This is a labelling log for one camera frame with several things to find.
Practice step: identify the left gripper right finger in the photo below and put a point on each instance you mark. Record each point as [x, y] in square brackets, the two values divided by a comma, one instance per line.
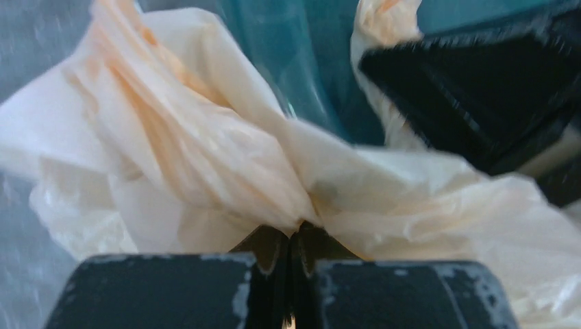
[333, 288]

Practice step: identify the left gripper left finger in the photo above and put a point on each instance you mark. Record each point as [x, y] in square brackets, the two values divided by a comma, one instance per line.
[243, 288]

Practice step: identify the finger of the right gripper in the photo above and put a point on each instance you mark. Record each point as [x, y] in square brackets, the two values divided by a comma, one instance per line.
[497, 93]

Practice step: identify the orange plastic bag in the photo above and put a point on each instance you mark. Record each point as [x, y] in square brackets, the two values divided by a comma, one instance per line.
[158, 135]

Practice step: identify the teal transparent plastic tub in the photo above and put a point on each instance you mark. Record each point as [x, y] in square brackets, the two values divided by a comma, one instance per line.
[303, 49]

